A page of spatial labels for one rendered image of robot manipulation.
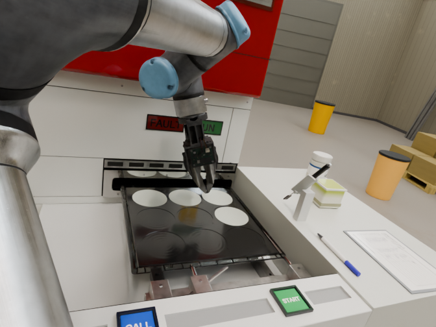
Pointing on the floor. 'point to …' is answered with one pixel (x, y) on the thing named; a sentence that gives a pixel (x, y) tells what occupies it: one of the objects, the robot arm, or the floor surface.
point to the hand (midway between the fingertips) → (205, 187)
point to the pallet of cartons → (420, 161)
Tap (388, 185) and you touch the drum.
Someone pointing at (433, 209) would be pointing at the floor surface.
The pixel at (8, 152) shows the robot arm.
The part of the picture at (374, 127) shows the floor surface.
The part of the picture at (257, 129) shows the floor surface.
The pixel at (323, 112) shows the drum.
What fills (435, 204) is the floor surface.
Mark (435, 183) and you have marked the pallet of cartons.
